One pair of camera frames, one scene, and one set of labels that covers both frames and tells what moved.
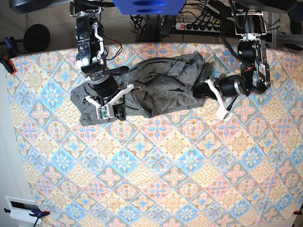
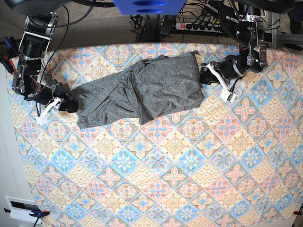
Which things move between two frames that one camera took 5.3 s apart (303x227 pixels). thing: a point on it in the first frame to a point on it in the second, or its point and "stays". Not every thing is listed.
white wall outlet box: x=20 y=208 stays
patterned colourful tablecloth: x=186 y=168 stays
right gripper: x=226 y=89 to x=225 y=71
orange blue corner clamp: x=38 y=214 stays
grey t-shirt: x=160 y=85 stays
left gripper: x=108 y=99 to x=56 y=96
